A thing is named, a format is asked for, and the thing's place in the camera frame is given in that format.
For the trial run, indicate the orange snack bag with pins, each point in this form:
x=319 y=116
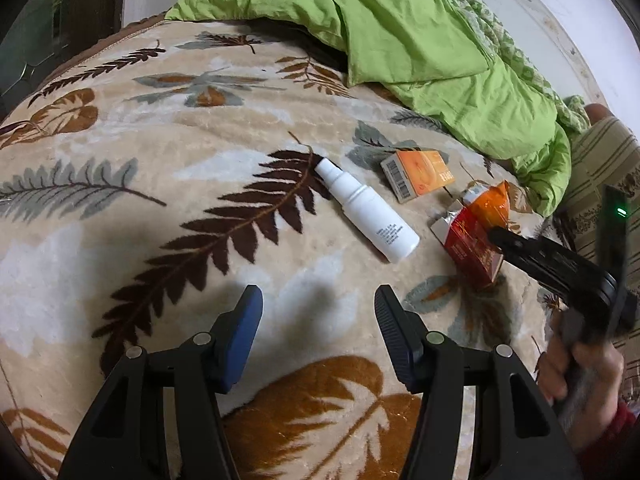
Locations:
x=487 y=207

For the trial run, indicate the red cardboard box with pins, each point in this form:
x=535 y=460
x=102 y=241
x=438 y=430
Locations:
x=470 y=255

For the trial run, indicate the green quilt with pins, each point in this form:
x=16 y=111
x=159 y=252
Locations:
x=410 y=35

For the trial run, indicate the beige striped pillow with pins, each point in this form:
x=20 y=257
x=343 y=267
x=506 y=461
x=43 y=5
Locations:
x=595 y=160

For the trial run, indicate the person's right forearm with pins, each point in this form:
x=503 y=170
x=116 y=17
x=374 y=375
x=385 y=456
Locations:
x=625 y=435

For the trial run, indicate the green patterned sheet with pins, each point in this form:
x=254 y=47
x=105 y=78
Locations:
x=500 y=25

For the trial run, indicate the dark furniture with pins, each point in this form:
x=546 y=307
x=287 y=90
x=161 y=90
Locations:
x=75 y=5

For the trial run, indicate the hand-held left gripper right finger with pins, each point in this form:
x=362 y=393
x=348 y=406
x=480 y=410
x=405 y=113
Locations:
x=400 y=350

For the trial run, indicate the leaf print blanket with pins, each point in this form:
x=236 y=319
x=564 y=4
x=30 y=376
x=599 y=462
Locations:
x=150 y=185

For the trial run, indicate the orange cardboard box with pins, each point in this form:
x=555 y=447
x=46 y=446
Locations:
x=420 y=175

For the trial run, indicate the white spray bottle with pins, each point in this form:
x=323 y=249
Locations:
x=370 y=215

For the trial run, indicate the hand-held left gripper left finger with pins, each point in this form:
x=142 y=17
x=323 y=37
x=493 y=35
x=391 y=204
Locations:
x=245 y=330

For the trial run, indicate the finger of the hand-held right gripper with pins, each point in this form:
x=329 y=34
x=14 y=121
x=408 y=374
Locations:
x=550 y=265

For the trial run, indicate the person's right hand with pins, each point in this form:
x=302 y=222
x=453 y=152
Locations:
x=600 y=380

